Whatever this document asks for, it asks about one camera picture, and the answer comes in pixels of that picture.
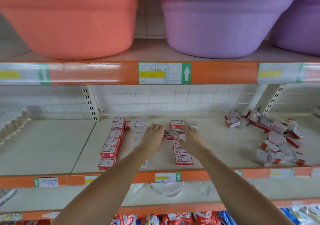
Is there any pile of small colourful packets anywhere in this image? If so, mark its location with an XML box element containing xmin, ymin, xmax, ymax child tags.
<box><xmin>0</xmin><ymin>210</ymin><xmax>218</xmax><ymax>225</ymax></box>

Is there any pile of red white boxes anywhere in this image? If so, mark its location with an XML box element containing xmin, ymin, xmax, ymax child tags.
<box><xmin>224</xmin><ymin>107</ymin><xmax>306</xmax><ymax>167</ymax></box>

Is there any person's left hand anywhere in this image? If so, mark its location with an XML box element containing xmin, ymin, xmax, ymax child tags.
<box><xmin>137</xmin><ymin>123</ymin><xmax>167</xmax><ymax>157</ymax></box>

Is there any row of beige bundles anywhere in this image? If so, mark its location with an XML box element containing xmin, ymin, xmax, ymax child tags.
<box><xmin>0</xmin><ymin>110</ymin><xmax>33</xmax><ymax>145</ymax></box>

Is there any clear plastic bag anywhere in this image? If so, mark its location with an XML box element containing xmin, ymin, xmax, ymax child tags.
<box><xmin>125</xmin><ymin>182</ymin><xmax>146</xmax><ymax>200</ymax></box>

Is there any large label with green arrow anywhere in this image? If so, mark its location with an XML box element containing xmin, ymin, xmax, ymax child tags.
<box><xmin>138</xmin><ymin>62</ymin><xmax>193</xmax><ymax>85</ymax></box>
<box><xmin>257</xmin><ymin>62</ymin><xmax>306</xmax><ymax>84</ymax></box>
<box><xmin>0</xmin><ymin>63</ymin><xmax>52</xmax><ymax>85</ymax></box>

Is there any person's right hand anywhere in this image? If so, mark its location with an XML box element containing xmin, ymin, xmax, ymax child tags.
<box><xmin>177</xmin><ymin>126</ymin><xmax>208</xmax><ymax>156</ymax></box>

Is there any person's left forearm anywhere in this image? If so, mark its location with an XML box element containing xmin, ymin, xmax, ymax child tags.
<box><xmin>65</xmin><ymin>147</ymin><xmax>153</xmax><ymax>225</ymax></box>

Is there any white perforated shelf upright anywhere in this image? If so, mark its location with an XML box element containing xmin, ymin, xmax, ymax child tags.
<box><xmin>81</xmin><ymin>86</ymin><xmax>101</xmax><ymax>121</ymax></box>
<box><xmin>262</xmin><ymin>85</ymin><xmax>287</xmax><ymax>115</ymax></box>

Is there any purple plastic basin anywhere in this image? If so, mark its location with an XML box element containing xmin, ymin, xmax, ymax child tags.
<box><xmin>270</xmin><ymin>0</ymin><xmax>320</xmax><ymax>57</ymax></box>
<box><xmin>152</xmin><ymin>0</ymin><xmax>318</xmax><ymax>59</ymax></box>

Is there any white shelf with orange edges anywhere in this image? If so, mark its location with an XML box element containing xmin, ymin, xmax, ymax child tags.
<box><xmin>0</xmin><ymin>37</ymin><xmax>320</xmax><ymax>225</ymax></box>

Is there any person's right forearm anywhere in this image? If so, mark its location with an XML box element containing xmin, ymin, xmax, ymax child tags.
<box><xmin>192</xmin><ymin>147</ymin><xmax>296</xmax><ymax>225</ymax></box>

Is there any cluster of clear glasses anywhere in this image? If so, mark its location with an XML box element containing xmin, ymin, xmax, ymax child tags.
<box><xmin>200</xmin><ymin>181</ymin><xmax>218</xmax><ymax>195</ymax></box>

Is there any orange plastic basin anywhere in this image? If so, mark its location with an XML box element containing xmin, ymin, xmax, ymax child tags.
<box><xmin>0</xmin><ymin>0</ymin><xmax>148</xmax><ymax>60</ymax></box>

